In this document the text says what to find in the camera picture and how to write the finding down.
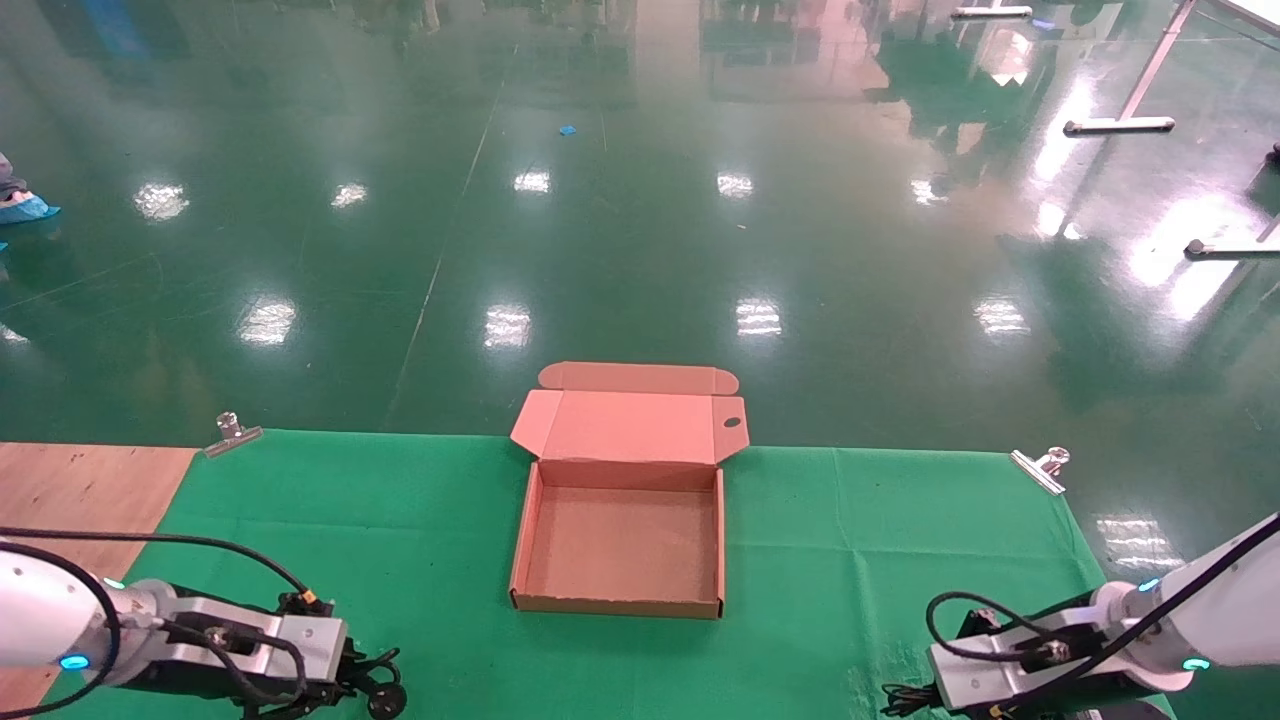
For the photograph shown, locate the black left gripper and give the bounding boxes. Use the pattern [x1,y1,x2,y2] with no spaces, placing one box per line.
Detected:
[123,648,403,718]

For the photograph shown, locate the open brown cardboard box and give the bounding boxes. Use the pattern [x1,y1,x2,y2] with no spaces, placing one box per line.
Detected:
[508,361,750,620]

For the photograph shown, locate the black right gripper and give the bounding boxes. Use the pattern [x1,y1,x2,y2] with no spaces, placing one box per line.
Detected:
[958,672,1173,720]

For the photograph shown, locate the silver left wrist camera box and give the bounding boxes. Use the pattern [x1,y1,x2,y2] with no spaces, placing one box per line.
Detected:
[165,590,349,703]

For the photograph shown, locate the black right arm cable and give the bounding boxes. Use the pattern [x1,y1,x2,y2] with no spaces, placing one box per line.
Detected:
[924,517,1280,716]

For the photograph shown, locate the white adjustable table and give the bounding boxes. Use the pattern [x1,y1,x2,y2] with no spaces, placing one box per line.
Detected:
[1063,0,1280,261]

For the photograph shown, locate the black cord with plug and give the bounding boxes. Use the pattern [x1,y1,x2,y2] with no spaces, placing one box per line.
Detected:
[360,680,409,720]

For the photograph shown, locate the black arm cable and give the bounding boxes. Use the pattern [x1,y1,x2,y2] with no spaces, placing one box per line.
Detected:
[924,517,1280,716]
[0,525,313,720]

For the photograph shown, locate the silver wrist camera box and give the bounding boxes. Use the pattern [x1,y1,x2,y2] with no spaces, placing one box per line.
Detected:
[927,605,1113,713]
[165,590,349,703]

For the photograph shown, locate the silver binder clip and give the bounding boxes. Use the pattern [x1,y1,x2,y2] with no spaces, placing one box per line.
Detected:
[1009,447,1071,497]
[203,411,264,459]

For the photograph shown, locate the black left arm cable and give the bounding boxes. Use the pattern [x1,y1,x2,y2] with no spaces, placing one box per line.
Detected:
[0,525,313,720]

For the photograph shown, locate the green tablecloth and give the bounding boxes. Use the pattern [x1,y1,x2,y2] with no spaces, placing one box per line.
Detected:
[35,430,1178,720]

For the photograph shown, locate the blue shoe cover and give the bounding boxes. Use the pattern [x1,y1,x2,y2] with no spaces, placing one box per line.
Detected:
[0,193,62,227]

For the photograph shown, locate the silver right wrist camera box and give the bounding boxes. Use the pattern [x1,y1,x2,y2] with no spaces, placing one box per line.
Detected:
[927,605,1113,713]

